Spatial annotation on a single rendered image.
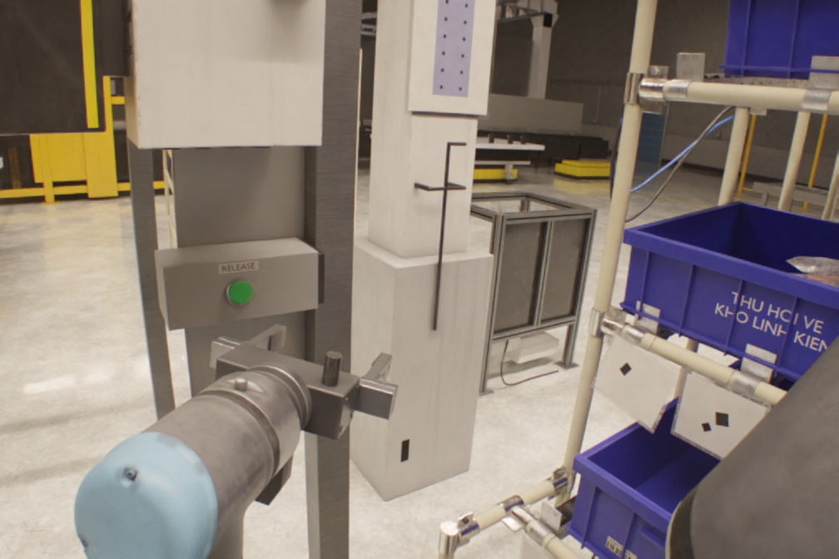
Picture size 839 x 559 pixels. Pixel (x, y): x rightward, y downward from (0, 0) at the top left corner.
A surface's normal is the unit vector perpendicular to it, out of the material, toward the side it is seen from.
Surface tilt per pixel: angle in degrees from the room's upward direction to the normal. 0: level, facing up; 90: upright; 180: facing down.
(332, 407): 84
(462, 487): 0
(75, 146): 90
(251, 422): 46
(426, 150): 90
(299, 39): 90
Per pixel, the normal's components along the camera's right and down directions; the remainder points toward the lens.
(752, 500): -0.83, -0.55
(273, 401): 0.72, -0.64
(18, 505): 0.06, -0.95
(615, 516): -0.83, 0.18
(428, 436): 0.54, 0.29
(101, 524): -0.18, 0.11
